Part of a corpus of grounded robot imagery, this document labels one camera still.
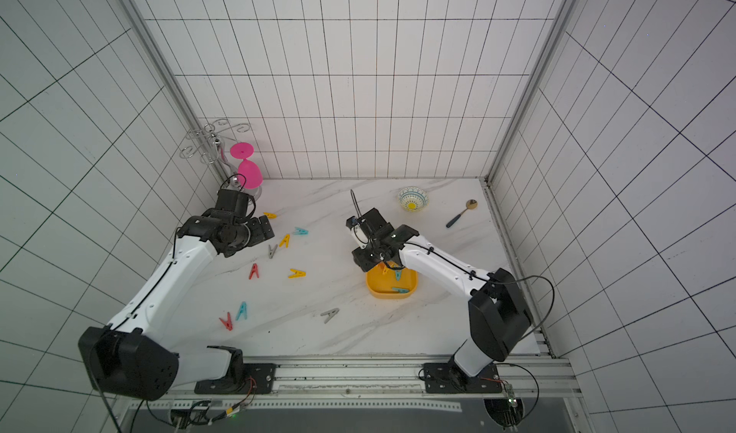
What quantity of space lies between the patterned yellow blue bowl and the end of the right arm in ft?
1.29

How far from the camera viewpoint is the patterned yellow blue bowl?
1.12m

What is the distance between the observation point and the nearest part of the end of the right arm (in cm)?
60
